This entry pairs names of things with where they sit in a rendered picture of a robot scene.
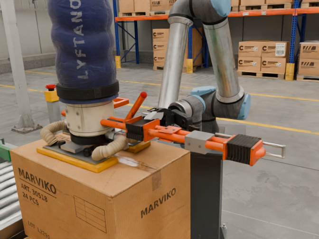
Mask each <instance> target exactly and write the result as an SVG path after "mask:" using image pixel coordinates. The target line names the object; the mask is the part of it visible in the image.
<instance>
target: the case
mask: <svg viewBox="0 0 319 239"><path fill-rule="evenodd" d="M45 144H47V143H46V141H45V140H43V139H41V140H38V141H35V142H32V143H29V144H26V145H23V146H20V147H17V148H14V149H11V150H9V152H10V157H11V162H12V167H13V173H14V177H15V183H16V188H17V193H18V198H19V205H20V210H21V215H22V220H23V225H24V231H25V234H26V235H27V236H28V237H30V238H31V239H190V151H188V150H185V149H181V148H178V147H173V146H169V145H166V144H162V143H159V142H155V141H151V142H150V146H148V147H146V148H144V149H143V150H141V151H139V152H137V153H132V152H128V151H124V150H120V151H119V152H117V153H116V154H114V155H111V156H113V157H116V158H118V163H116V164H114V165H113V166H111V167H109V168H107V169H105V170H103V171H102V172H100V173H95V172H92V171H89V170H87V169H84V168H81V167H78V166H75V165H72V164H69V163H67V162H64V161H61V160H58V159H55V158H52V157H49V156H46V155H44V154H41V153H38V152H37V150H36V148H37V147H40V146H43V145H45Z"/></svg>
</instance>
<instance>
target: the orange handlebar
mask: <svg viewBox="0 0 319 239"><path fill-rule="evenodd" d="M113 102H114V103H113V104H114V109H115V108H118V107H121V106H124V105H126V104H129V99H127V98H121V97H117V98H115V99H113ZM61 115H62V116H64V117H66V112H65V110H63V111H61ZM110 119H112V120H119V121H124V119H122V118H117V117H112V116H111V117H110ZM100 124H101V125H105V126H109V127H113V128H118V129H123V130H126V128H125V123H120V122H116V121H111V120H106V119H102V120H101V121H100ZM181 129H182V128H178V127H174V126H167V127H163V126H158V125H156V126H155V129H148V131H147V134H148V135H149V136H154V137H158V138H159V140H162V141H167V142H171V143H172V142H173V141H177V142H181V143H185V135H187V134H189V133H191V132H189V131H184V130H181ZM226 140H228V139H225V138H218V137H213V138H212V141H207V142H206V144H205V147H206V148H209V149H213V150H217V151H223V143H224V142H225V141H226ZM265 154H266V150H265V148H264V147H260V149H259V150H257V151H256V153H255V158H262V157H264V156H265Z"/></svg>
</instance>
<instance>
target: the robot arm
mask: <svg viewBox="0 0 319 239"><path fill-rule="evenodd" d="M230 11H231V0H177V1H176V2H175V3H174V4H173V6H172V7H171V9H170V11H169V16H168V22H169V23H170V29H169V37H168V44H167V50H166V56H165V62H164V68H163V75H162V81H161V87H160V93H159V102H158V107H154V108H152V109H155V110H152V109H149V110H147V111H150V112H149V113H145V112H143V113H142V114H144V115H146V117H145V118H144V120H155V119H159V120H160V126H163V127H167V126H174V127H178V128H182V129H181V130H184V131H188V126H189V125H191V126H194V127H197V128H200V131H202V132H206V133H212V134H214V135H215V133H219V127H218V124H217V122H216V117H217V118H224V119H232V120H245V119H246V118H247V116H248V113H249V110H250V106H251V96H250V94H248V93H245V92H244V89H243V87H242V86H240V85H239V81H238V76H237V70H236V65H235V57H234V52H233V46H232V40H231V35H230V29H229V24H228V15H229V14H230ZM195 18H201V21H202V24H203V26H204V31H205V35H206V40H207V44H208V49H209V52H210V57H211V61H212V65H213V69H214V73H215V78H216V83H217V87H218V90H217V91H216V87H214V86H203V87H197V88H194V89H192V90H191V92H190V96H187V97H186V98H183V99H179V100H178V95H179V89H180V83H181V77H182V70H183V64H184V58H185V51H186V45H187V39H188V30H189V27H190V26H192V25H193V21H194V19H195Z"/></svg>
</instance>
